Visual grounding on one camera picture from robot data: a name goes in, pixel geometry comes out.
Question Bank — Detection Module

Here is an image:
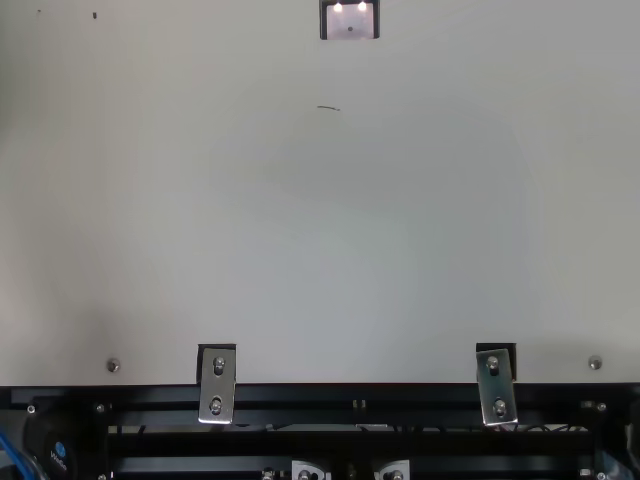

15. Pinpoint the blue cable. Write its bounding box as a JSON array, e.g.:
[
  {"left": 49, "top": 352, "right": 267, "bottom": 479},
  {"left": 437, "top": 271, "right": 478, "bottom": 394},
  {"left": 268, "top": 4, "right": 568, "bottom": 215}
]
[{"left": 0, "top": 430, "right": 39, "bottom": 480}]

